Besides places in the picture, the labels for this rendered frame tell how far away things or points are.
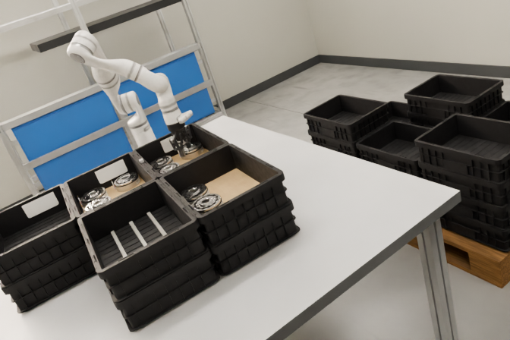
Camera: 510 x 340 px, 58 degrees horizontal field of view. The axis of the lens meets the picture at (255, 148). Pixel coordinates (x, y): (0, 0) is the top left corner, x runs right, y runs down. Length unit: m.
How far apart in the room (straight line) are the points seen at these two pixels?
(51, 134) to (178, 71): 1.10
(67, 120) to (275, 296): 2.71
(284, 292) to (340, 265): 0.18
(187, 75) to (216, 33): 1.18
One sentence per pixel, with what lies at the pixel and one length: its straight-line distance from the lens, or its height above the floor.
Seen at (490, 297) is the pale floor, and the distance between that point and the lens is 2.24.
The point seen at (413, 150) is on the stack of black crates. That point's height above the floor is 0.38.
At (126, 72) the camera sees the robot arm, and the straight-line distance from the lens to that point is 1.89.
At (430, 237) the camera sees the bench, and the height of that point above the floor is 0.56.
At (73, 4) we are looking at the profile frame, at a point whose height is 1.52.
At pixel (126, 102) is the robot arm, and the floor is 1.09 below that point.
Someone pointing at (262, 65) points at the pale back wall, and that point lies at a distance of 5.37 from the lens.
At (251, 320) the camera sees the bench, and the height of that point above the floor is 0.70.
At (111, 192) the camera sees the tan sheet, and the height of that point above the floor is 0.83.
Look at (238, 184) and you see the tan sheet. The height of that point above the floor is 0.83.
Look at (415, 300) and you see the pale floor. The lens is 2.23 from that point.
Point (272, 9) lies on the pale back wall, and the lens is 5.43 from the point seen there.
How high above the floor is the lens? 1.58
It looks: 24 degrees down
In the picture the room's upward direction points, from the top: 18 degrees counter-clockwise
